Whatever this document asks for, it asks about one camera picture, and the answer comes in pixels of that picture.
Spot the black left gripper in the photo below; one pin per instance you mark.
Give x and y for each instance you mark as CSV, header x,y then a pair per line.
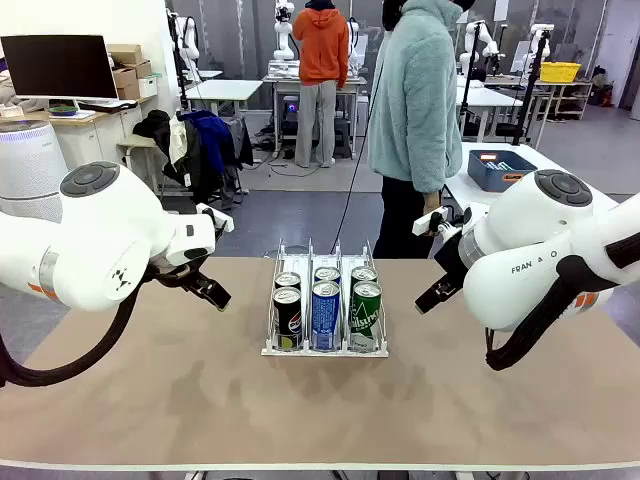
x,y
172,275

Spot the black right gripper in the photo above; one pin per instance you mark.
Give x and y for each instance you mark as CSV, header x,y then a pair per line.
x,y
450,260

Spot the blue plastic bin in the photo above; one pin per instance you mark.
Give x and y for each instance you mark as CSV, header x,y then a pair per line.
x,y
487,180

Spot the person's right forearm teal sleeve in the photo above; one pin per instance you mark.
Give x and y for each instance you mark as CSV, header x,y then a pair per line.
x,y
432,165

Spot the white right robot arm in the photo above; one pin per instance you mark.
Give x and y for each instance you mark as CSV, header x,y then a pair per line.
x,y
525,250

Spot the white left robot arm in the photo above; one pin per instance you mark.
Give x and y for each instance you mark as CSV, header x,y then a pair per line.
x,y
100,240

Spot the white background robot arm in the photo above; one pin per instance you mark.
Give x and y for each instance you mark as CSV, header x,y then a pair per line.
x,y
536,31
284,47
189,42
472,37

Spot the clear white can dispenser rack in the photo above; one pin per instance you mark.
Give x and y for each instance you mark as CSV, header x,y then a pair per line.
x,y
325,351

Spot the person's right hand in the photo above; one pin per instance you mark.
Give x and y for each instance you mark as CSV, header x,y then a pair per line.
x,y
431,202

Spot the green Chilsung cider can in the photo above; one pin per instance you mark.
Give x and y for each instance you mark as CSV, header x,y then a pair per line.
x,y
365,315
364,274

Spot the black Pepsi can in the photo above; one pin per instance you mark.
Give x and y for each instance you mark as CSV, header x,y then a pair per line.
x,y
287,280
286,320

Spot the blue Pocari Sweat can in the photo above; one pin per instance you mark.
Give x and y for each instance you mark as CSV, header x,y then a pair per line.
x,y
327,274
325,315

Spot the cream garment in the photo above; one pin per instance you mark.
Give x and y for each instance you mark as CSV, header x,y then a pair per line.
x,y
177,140

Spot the blue jacket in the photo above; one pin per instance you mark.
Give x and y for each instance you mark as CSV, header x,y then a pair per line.
x,y
212,135

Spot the beige adjustable side table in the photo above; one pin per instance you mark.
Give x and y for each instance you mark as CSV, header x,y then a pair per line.
x,y
135,142

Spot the large white side table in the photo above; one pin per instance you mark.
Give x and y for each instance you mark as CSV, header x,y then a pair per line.
x,y
550,157

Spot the black jacket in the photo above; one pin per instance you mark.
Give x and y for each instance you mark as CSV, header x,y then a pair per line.
x,y
152,125

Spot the white office cabinet desk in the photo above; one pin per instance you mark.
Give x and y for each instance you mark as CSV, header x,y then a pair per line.
x,y
100,140

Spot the person in teal fleece jacket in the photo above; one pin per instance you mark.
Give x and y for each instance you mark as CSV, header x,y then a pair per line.
x,y
415,100

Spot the computer tower with purple light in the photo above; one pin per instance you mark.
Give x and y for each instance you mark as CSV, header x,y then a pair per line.
x,y
290,107

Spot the white background desk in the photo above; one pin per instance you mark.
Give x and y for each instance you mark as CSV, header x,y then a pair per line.
x,y
225,90

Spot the white background table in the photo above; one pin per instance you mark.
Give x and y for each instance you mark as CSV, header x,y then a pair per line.
x,y
487,97

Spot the thick black tripod pole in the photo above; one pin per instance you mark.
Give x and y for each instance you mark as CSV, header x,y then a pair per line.
x,y
527,100

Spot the black keyboard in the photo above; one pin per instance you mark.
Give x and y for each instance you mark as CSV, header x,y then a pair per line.
x,y
107,104

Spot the small white box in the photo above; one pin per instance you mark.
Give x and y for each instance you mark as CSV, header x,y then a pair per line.
x,y
147,87

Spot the thin black tripod pole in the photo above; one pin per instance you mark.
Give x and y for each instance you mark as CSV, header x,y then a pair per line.
x,y
470,80

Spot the white air purifier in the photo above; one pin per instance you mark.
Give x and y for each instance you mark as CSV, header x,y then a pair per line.
x,y
30,165

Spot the grey background workbench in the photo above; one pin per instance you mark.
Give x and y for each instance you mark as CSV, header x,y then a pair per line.
x,y
280,80

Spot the small cardboard box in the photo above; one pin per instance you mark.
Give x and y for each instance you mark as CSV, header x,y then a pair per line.
x,y
124,77

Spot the flat cardboard box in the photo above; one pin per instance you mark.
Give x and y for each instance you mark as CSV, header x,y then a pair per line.
x,y
142,69

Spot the green bowl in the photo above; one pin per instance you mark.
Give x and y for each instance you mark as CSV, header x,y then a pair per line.
x,y
62,109

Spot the wooden low shelf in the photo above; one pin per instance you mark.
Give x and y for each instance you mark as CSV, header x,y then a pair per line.
x,y
575,100

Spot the large cardboard box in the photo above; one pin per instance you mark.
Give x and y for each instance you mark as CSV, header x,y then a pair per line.
x,y
125,53

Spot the yellow plastic crate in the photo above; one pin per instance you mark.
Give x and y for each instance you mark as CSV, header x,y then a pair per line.
x,y
560,71

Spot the red fire extinguisher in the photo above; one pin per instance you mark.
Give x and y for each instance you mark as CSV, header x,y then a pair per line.
x,y
606,95

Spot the person in orange hoodie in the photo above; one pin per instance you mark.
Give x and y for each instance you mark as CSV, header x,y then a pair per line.
x,y
320,45

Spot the black computer monitor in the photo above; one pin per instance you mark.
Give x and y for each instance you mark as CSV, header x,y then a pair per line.
x,y
55,67

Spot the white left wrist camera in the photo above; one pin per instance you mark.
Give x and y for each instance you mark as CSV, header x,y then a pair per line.
x,y
220,222

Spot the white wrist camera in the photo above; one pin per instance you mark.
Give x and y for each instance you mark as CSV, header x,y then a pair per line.
x,y
425,222
220,222

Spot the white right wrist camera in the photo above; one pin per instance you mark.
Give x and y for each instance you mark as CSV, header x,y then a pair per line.
x,y
425,222

